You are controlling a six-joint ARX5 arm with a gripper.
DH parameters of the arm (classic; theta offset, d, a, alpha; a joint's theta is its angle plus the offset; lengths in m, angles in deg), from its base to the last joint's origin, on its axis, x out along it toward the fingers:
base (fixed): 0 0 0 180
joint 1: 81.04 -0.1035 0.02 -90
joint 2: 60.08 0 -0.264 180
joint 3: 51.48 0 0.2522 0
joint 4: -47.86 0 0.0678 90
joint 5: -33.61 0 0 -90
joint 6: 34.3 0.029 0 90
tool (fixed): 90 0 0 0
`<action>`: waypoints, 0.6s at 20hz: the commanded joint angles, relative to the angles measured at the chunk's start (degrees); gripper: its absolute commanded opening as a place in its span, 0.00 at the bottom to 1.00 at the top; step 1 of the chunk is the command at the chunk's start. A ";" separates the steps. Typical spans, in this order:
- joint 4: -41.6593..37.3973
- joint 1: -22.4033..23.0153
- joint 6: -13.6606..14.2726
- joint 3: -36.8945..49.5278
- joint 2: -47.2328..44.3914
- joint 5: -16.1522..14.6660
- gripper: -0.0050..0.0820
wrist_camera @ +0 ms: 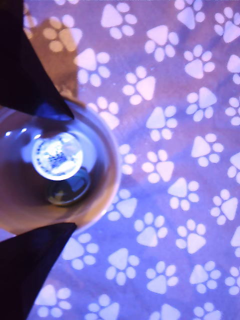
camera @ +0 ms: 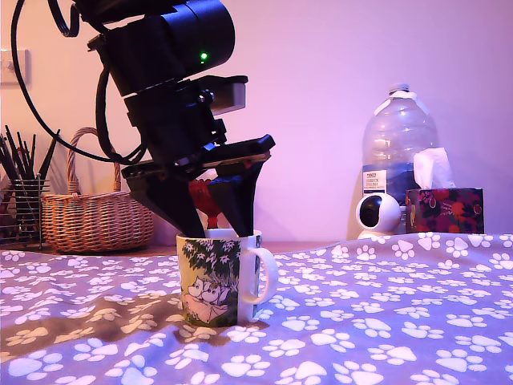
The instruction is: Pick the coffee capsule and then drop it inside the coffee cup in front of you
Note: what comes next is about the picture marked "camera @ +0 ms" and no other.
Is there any small white round camera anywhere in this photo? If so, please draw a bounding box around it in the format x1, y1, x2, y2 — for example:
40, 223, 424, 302
355, 192, 404, 241

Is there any short looped black cable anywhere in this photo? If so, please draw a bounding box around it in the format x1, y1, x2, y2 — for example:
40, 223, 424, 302
46, 0, 81, 39

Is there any wire utensil holder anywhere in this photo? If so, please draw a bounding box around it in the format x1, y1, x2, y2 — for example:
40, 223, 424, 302
0, 174, 52, 252

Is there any wicker basket with handle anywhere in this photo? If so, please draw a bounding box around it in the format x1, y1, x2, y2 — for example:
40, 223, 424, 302
42, 127, 156, 254

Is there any white wall switch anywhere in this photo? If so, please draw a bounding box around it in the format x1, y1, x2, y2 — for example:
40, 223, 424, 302
0, 48, 33, 86

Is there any white tissue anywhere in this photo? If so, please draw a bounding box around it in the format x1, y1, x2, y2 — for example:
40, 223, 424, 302
413, 147, 458, 190

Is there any floral tissue box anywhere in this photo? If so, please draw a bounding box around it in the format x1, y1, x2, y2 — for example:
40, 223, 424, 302
405, 187, 486, 236

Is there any large clear water bottle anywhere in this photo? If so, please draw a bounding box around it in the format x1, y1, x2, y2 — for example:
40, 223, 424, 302
362, 83, 441, 209

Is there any thin black cable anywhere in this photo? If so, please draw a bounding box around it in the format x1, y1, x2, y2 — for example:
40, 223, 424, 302
10, 0, 147, 165

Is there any black chopstick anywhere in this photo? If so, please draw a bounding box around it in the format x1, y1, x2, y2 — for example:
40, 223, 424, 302
38, 128, 63, 180
16, 131, 33, 180
26, 133, 38, 180
3, 124, 23, 181

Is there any thick black cable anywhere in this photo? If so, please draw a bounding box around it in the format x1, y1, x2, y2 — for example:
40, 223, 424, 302
95, 66, 145, 166

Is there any paw print cloth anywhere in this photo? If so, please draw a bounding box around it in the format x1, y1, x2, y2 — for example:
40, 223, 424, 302
0, 232, 513, 385

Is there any illustrated white mug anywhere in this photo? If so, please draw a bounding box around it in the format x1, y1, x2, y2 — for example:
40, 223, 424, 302
175, 228, 280, 326

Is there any red glass goblet bowl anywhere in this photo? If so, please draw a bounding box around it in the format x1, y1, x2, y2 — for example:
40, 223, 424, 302
188, 179, 224, 230

